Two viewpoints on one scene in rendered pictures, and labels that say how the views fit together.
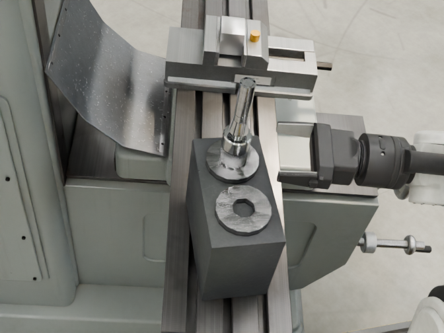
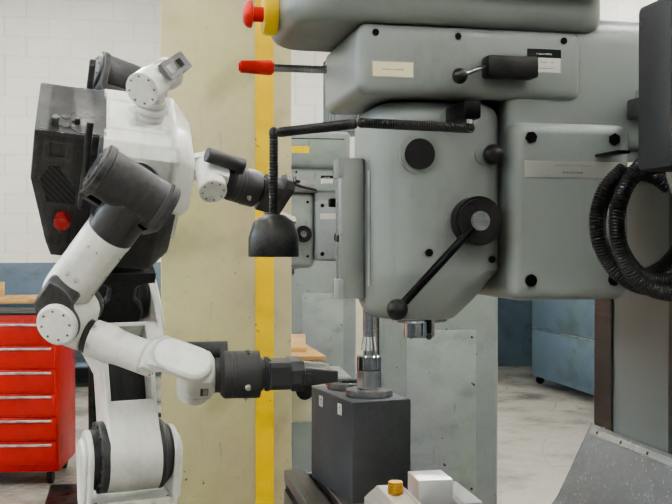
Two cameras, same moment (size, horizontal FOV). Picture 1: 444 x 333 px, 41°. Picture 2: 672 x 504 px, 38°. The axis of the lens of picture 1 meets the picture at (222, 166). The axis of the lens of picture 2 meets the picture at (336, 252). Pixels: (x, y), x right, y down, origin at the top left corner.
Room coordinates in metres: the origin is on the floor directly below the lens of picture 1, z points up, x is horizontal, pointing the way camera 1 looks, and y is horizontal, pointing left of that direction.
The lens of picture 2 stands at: (2.48, -0.21, 1.43)
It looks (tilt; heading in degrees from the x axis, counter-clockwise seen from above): 1 degrees down; 176
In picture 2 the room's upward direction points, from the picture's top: straight up
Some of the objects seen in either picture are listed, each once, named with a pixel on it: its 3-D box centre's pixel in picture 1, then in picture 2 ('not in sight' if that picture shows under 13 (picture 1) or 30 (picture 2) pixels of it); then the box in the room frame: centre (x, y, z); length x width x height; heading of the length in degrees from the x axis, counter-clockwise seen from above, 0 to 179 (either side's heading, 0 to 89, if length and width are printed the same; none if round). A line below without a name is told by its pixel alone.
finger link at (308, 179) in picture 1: (296, 180); (312, 368); (0.58, -0.12, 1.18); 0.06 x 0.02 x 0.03; 96
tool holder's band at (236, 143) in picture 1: (237, 135); (369, 357); (0.63, -0.02, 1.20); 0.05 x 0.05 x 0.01
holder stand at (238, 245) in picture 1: (230, 215); (358, 436); (0.58, -0.03, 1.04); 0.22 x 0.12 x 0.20; 18
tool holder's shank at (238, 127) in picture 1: (242, 109); (369, 325); (0.63, -0.02, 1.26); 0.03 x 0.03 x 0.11
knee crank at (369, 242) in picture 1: (395, 244); not in sight; (0.94, -0.52, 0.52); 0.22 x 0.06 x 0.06; 98
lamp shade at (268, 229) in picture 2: not in sight; (273, 234); (1.09, -0.20, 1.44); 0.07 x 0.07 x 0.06
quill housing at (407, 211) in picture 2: not in sight; (422, 212); (1.00, 0.03, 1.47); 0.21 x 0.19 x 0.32; 8
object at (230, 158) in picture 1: (234, 148); (369, 374); (0.63, -0.02, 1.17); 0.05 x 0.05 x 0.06
